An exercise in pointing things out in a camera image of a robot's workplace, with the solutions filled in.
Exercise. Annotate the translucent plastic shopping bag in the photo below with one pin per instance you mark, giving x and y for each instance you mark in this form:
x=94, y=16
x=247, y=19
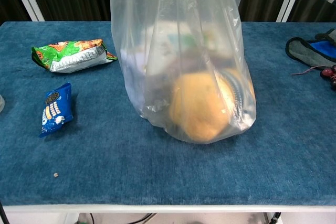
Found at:
x=183, y=51

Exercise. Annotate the green snack packet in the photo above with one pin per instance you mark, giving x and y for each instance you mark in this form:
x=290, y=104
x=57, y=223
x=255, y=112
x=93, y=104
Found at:
x=71, y=56

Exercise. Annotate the orange round bun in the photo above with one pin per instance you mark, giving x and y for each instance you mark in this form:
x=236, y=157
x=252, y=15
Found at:
x=202, y=108

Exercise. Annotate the white printed carton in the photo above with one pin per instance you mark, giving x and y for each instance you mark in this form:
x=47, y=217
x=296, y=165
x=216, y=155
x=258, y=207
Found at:
x=183, y=41

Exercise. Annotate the blue table mat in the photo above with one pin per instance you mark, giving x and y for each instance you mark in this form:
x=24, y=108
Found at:
x=105, y=166

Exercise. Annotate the blue cookie pack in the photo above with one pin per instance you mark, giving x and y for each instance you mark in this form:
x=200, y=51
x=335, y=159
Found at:
x=56, y=108

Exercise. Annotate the grey blue cloth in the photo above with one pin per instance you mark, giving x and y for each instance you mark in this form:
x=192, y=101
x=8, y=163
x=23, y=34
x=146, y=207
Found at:
x=304, y=49

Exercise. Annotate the dark red grape bunch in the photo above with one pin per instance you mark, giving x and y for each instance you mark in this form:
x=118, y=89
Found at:
x=328, y=73

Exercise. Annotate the clear round plastic container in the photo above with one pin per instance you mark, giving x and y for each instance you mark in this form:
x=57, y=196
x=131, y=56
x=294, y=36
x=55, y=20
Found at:
x=1, y=103

